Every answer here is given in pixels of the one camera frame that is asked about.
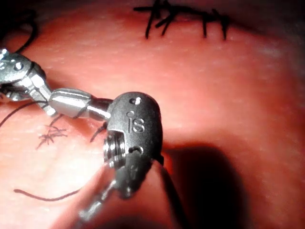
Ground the black thread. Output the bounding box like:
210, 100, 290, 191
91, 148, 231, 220
0, 10, 107, 202

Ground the left arm needle driver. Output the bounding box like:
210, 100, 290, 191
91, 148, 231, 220
0, 48, 47, 102

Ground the right arm needle driver jaw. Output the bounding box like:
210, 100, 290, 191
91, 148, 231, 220
54, 87, 93, 101
49, 96, 92, 119

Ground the right arm needle driver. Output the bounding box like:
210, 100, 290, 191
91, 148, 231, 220
87, 92, 165, 167

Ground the black stitching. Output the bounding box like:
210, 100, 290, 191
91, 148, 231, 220
132, 0, 231, 41
35, 114, 69, 150

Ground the left arm needle driver jaw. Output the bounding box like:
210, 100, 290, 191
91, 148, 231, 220
22, 75, 59, 117

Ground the tissue pad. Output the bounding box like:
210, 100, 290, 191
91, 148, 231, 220
0, 0, 305, 229

